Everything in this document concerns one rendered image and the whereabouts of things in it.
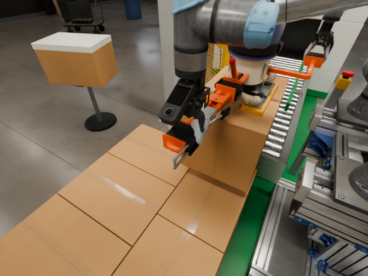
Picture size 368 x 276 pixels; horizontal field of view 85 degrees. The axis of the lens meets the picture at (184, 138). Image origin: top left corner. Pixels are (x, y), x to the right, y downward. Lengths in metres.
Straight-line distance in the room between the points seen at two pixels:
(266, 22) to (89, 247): 1.14
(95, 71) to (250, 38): 1.91
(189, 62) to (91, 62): 1.79
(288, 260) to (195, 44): 1.40
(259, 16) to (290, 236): 1.45
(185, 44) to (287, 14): 0.22
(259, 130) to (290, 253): 0.95
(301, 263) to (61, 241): 1.37
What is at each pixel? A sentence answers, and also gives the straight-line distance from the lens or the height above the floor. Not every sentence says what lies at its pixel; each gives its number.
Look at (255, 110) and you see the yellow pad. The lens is 0.95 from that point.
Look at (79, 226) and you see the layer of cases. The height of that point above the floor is 0.54.
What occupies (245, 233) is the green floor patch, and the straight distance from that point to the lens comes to 1.79.
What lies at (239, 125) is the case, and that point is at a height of 1.07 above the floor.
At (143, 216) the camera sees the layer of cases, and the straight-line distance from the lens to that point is 1.19.
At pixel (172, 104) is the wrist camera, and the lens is 0.45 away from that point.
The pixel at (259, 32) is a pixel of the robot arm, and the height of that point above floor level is 1.50.
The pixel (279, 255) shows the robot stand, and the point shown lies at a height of 0.21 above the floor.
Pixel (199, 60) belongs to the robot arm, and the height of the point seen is 1.43.
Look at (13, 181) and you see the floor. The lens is 2.57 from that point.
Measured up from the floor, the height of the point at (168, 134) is 1.23.
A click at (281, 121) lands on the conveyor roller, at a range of 1.95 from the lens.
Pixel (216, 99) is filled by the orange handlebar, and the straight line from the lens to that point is 0.74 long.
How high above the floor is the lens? 1.59
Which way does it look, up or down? 41 degrees down
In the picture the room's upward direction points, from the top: straight up
